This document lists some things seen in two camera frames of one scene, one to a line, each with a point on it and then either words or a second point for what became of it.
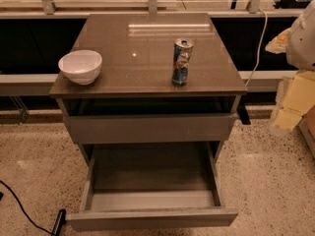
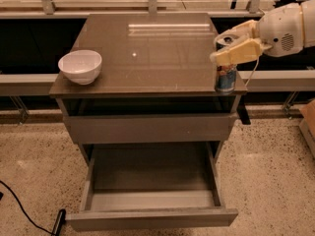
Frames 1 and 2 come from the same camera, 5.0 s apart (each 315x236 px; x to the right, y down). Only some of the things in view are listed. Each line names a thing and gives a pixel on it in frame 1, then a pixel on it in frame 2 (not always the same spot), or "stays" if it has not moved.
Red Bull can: (181, 53) -> (225, 78)
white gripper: (302, 44) -> (280, 29)
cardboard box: (307, 129) stays
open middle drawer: (132, 185) stays
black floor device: (60, 221) stays
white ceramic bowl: (81, 66) stays
